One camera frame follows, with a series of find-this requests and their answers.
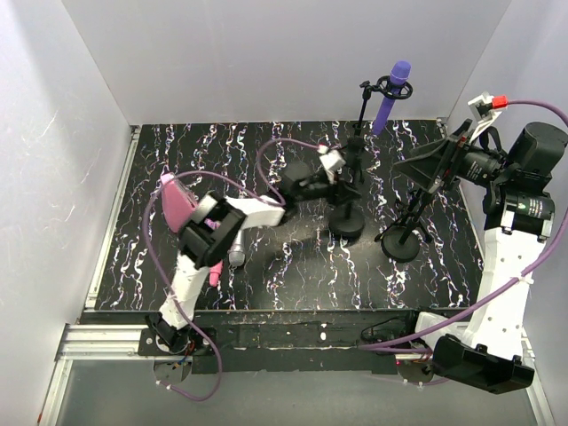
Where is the round base stand with clip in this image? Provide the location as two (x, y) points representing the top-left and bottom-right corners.
(328, 136), (365, 241)

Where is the purple microphone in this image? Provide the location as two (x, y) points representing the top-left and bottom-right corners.
(372, 60), (414, 136)

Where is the silver microphone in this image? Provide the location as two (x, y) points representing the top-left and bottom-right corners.
(228, 230), (246, 268)

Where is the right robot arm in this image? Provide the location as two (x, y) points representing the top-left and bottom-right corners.
(379, 121), (567, 394)

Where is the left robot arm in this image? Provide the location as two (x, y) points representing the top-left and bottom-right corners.
(146, 160), (361, 354)

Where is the tall tripod microphone stand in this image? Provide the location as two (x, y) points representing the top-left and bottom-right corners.
(341, 75), (416, 184)

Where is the round base stand with scissor clamp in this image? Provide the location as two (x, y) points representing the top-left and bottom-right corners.
(374, 179), (442, 263)

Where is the pink microphone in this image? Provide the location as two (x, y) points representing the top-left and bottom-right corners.
(209, 261), (224, 287)

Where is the pink microphone case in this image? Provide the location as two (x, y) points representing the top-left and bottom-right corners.
(161, 173), (198, 234)

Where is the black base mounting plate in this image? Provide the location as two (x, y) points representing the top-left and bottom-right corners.
(138, 309), (417, 375)

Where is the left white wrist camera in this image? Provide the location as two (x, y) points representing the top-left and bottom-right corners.
(317, 145), (346, 184)

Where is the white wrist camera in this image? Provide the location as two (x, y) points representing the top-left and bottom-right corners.
(468, 92), (509, 142)
(317, 145), (346, 184)

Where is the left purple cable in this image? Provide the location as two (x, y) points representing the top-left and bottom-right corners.
(142, 138), (323, 402)

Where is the purple cable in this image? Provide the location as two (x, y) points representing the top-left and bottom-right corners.
(357, 98), (568, 385)
(142, 138), (323, 402)

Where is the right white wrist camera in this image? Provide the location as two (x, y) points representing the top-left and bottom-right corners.
(468, 92), (509, 142)

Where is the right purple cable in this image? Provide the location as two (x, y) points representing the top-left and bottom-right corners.
(357, 98), (568, 385)

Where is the aluminium rail frame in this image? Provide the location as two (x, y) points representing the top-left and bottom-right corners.
(43, 120), (551, 425)

